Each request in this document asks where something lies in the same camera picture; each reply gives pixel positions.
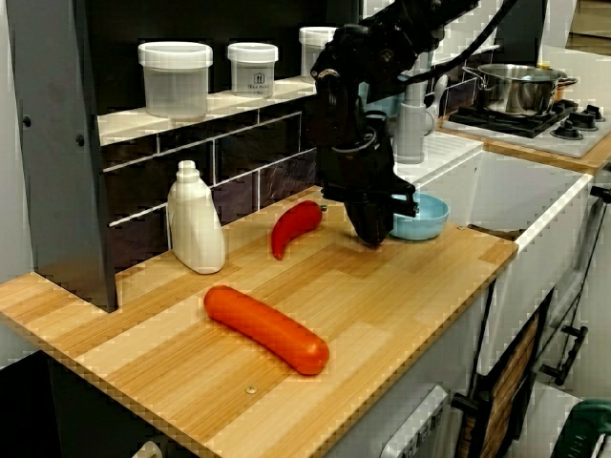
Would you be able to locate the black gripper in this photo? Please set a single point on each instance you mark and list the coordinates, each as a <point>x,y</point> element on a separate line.
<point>363,176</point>

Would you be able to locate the light blue bowl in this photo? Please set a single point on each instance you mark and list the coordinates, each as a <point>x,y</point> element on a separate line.
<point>427,224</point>

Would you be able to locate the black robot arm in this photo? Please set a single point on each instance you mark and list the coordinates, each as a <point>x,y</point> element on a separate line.
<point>372,52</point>

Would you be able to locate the white sink basin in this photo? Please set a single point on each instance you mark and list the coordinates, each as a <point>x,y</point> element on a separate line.
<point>515,200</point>

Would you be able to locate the red chili pepper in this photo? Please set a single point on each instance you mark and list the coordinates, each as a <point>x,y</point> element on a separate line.
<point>296,224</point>

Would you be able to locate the grey faucet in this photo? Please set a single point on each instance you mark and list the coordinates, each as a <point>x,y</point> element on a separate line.
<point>410,129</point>

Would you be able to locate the teal plastic bin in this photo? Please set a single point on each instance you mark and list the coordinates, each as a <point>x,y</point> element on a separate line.
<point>382,102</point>

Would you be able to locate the orange sausage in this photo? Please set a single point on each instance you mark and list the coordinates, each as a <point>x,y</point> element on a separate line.
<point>267,329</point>

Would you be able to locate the toy stove top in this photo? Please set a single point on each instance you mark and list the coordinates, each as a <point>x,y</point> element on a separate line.
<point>525,131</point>

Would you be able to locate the white plastic bottle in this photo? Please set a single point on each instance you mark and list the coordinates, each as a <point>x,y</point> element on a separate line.
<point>195,229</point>

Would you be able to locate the tall clear labelled jar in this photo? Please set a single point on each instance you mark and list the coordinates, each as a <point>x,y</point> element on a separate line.
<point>312,52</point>

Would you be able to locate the steel cooking pot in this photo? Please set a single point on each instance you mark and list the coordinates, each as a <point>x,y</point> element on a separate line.
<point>515,90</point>

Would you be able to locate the small clear labelled jar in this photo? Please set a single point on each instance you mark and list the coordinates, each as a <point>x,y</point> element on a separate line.
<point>253,71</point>

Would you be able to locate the small metal screw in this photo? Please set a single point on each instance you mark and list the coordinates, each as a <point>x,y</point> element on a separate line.
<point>250,389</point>

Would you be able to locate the black framed wooden panel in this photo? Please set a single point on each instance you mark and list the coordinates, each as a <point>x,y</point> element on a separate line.
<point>511,381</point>

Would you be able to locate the white appliance front panel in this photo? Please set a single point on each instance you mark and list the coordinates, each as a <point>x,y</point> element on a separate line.
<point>410,429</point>

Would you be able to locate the grey stove knob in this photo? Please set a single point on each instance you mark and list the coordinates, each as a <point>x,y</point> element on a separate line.
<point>567,130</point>
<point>591,118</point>

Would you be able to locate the wide clear plastic jar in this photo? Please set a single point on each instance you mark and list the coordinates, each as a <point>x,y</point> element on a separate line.
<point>175,81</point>

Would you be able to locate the green object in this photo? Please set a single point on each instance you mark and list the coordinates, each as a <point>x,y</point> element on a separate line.
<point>587,429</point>

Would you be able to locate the dark shelf unit with tiles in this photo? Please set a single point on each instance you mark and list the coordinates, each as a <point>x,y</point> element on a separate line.
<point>62,167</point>

